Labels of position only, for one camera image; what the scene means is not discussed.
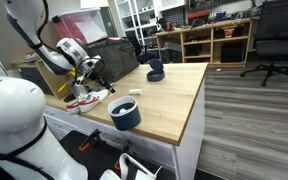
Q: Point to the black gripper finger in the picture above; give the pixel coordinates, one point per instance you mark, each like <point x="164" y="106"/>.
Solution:
<point x="107" y="89"/>
<point x="108" y="84"/>

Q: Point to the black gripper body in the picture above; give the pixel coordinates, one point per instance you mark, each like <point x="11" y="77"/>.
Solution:
<point x="95" y="76"/>

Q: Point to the white plastic cylinder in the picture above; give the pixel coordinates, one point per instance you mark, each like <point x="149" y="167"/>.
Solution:
<point x="122" y="110"/>
<point x="135" y="91"/>

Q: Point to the dark blue bowl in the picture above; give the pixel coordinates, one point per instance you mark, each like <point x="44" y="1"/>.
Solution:
<point x="127" y="121"/>

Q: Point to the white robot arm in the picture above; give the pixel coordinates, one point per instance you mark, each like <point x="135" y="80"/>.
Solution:
<point x="14" y="110"/>

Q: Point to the white sneaker red swoosh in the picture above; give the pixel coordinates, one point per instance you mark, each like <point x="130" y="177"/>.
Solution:
<point x="94" y="100"/>
<point x="72" y="103"/>

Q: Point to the silver metal cylinder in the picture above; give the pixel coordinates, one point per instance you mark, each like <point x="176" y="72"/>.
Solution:
<point x="80" y="90"/>

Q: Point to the red tool case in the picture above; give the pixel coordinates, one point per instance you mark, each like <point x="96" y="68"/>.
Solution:
<point x="114" y="39"/>

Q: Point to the large cardboard box black panel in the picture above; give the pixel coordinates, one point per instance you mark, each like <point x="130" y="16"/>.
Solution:
<point x="47" y="78"/>

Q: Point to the black mesh chair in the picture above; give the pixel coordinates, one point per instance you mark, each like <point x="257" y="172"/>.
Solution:
<point x="134" y="43"/>

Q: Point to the white shelving rack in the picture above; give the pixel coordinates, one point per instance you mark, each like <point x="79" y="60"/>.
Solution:
<point x="134" y="23"/>

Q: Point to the red white small item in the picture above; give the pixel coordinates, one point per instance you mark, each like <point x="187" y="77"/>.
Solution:
<point x="33" y="55"/>

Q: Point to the grey box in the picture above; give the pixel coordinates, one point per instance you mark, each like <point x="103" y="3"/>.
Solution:
<point x="172" y="46"/>

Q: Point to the small black box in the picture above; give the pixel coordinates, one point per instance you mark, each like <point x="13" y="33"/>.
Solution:
<point x="193" y="50"/>

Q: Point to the black parts organizer panel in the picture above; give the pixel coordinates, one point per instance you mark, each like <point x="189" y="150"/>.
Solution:
<point x="174" y="16"/>

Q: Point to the wooden shelf unit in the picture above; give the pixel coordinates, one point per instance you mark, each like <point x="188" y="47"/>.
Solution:
<point x="212" y="50"/>

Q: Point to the red toolbox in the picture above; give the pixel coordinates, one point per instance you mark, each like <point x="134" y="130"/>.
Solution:
<point x="198" y="16"/>

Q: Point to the blue tool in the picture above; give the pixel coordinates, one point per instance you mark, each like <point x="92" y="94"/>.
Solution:
<point x="220" y="16"/>

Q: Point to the red white bucket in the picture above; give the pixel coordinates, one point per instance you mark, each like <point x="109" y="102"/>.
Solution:
<point x="229" y="33"/>

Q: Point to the black office chair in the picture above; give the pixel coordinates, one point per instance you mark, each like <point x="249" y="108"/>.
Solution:
<point x="277" y="46"/>

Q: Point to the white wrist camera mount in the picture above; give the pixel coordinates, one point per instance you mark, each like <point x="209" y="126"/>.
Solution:
<point x="92" y="61"/>

